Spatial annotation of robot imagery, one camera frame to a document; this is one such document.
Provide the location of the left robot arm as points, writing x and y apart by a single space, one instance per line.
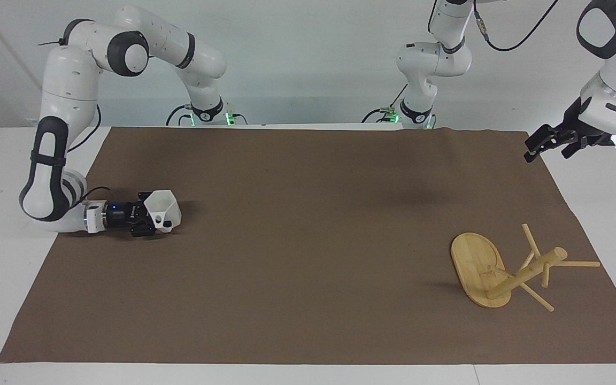
436 59

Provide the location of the white faceted cup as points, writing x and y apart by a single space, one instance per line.
166 211

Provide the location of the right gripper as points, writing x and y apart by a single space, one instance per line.
121 215

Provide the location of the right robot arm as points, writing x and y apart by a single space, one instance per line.
59 80

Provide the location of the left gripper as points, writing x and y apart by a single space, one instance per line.
580 128

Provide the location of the wooden cup rack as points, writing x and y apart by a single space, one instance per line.
476 267

